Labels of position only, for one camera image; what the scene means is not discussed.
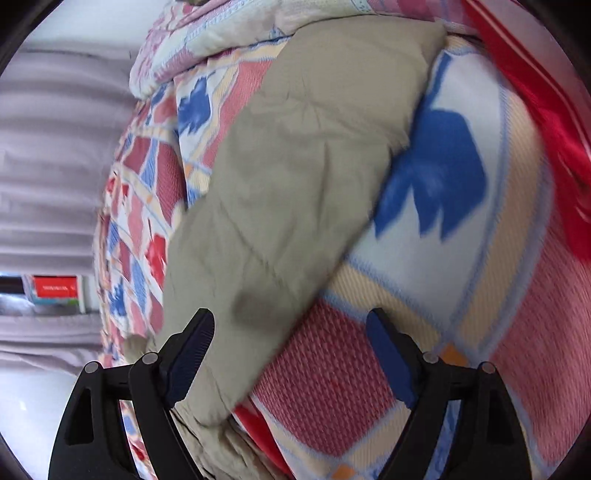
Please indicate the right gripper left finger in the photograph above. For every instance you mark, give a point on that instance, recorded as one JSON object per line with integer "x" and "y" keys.
{"x": 91, "y": 442}

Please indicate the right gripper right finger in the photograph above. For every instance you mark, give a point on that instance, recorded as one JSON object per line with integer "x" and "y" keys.
{"x": 462, "y": 423}

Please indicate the olive green puffer jacket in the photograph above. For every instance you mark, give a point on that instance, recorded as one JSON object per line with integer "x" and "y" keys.
{"x": 293, "y": 185}

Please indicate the red box on windowsill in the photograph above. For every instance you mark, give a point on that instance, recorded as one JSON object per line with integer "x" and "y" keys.
{"x": 55, "y": 291}

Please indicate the red blue patchwork leaf quilt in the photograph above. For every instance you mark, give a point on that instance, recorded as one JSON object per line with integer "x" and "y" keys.
{"x": 467, "y": 254}

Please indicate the grey lilac curtain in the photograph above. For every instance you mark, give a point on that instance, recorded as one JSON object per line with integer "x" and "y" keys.
{"x": 61, "y": 118}

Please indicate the pink floral folded blanket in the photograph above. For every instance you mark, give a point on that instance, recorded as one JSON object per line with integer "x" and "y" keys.
{"x": 185, "y": 33}

